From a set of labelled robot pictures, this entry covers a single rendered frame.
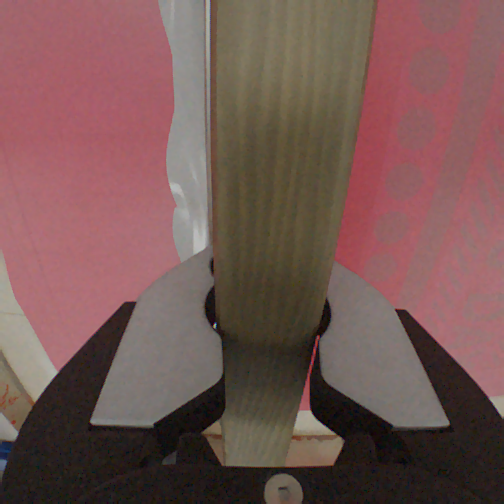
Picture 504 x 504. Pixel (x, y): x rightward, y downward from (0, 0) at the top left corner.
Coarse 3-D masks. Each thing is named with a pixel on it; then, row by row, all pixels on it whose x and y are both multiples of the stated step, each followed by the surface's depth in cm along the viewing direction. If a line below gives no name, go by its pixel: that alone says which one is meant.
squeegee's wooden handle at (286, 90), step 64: (256, 0) 4; (320, 0) 4; (256, 64) 4; (320, 64) 4; (256, 128) 5; (320, 128) 5; (256, 192) 6; (320, 192) 6; (256, 256) 6; (320, 256) 6; (256, 320) 7; (320, 320) 8; (256, 384) 9; (256, 448) 11
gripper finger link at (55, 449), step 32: (128, 320) 8; (96, 352) 6; (64, 384) 6; (96, 384) 6; (32, 416) 5; (64, 416) 5; (32, 448) 4; (64, 448) 4; (96, 448) 5; (128, 448) 5; (32, 480) 4; (64, 480) 4; (96, 480) 4
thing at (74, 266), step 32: (0, 224) 17; (32, 224) 17; (64, 224) 17; (96, 224) 17; (128, 224) 17; (160, 224) 17; (352, 224) 17; (32, 256) 18; (64, 256) 18; (96, 256) 18; (128, 256) 18; (160, 256) 18; (352, 256) 18; (32, 288) 19; (64, 288) 19; (96, 288) 19; (128, 288) 19; (32, 320) 21; (64, 320) 21; (96, 320) 21; (64, 352) 23; (480, 384) 26
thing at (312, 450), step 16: (0, 352) 23; (0, 368) 23; (0, 384) 23; (16, 384) 25; (0, 400) 22; (16, 400) 24; (32, 400) 27; (0, 416) 23; (16, 416) 24; (0, 432) 24; (16, 432) 24; (304, 448) 28; (320, 448) 28; (336, 448) 28; (288, 464) 26; (304, 464) 26; (320, 464) 26
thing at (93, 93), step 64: (0, 0) 11; (64, 0) 11; (128, 0) 11; (384, 0) 11; (0, 64) 12; (64, 64) 12; (128, 64) 13; (384, 64) 13; (0, 128) 14; (64, 128) 14; (128, 128) 14; (384, 128) 14; (0, 192) 16; (64, 192) 16; (128, 192) 16
